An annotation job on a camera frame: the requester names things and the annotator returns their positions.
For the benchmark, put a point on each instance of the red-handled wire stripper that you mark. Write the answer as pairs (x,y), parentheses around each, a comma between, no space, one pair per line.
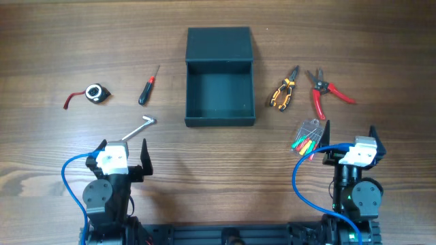
(322,87)

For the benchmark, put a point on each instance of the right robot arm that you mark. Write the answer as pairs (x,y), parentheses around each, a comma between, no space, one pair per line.
(355,197)

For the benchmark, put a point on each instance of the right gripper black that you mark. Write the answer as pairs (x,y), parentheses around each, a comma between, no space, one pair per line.
(331,160)

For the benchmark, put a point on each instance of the dark green open box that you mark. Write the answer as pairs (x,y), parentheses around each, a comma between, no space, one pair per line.
(220,86)

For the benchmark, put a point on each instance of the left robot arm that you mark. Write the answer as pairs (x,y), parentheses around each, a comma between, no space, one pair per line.
(107,199)

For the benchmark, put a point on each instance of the clear pack of colourful screwdrivers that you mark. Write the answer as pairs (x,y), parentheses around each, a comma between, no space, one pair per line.
(307,137)

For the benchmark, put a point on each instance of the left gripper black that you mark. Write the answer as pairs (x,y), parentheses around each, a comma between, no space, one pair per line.
(135,169)

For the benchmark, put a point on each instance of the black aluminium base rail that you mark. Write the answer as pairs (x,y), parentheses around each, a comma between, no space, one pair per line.
(231,234)

